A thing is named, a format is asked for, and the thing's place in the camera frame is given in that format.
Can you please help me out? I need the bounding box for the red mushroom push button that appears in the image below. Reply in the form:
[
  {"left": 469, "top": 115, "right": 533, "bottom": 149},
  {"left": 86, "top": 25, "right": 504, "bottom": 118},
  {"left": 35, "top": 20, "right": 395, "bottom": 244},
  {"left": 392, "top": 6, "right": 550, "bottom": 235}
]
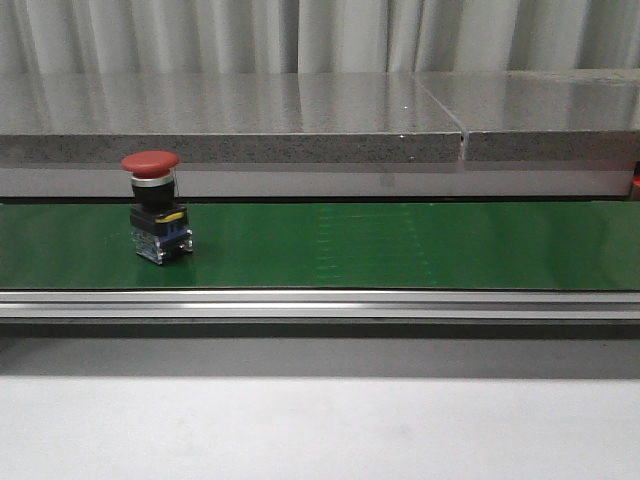
[{"left": 121, "top": 150, "right": 193, "bottom": 265}]

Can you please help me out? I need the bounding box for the green conveyor belt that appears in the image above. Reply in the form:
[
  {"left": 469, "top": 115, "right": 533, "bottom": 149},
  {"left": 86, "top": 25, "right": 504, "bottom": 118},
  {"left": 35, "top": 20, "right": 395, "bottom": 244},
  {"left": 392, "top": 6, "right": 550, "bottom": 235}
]
[{"left": 1, "top": 201, "right": 639, "bottom": 291}]

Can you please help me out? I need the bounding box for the grey speckled stone counter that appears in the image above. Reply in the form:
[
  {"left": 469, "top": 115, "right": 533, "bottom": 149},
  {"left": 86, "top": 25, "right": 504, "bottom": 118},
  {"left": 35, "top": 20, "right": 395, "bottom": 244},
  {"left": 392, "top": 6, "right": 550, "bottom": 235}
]
[{"left": 0, "top": 69, "right": 640, "bottom": 199}]

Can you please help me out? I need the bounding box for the white pleated curtain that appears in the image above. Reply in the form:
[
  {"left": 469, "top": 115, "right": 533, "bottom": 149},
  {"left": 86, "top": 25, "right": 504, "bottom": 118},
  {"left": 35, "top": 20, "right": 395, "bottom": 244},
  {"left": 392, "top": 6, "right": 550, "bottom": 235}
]
[{"left": 1, "top": 1, "right": 639, "bottom": 74}]

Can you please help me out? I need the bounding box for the aluminium conveyor side rail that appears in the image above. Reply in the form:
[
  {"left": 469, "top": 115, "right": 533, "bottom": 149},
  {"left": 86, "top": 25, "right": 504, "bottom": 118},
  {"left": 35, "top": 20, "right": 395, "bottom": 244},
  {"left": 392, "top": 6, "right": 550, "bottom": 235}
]
[{"left": 1, "top": 289, "right": 639, "bottom": 326}]

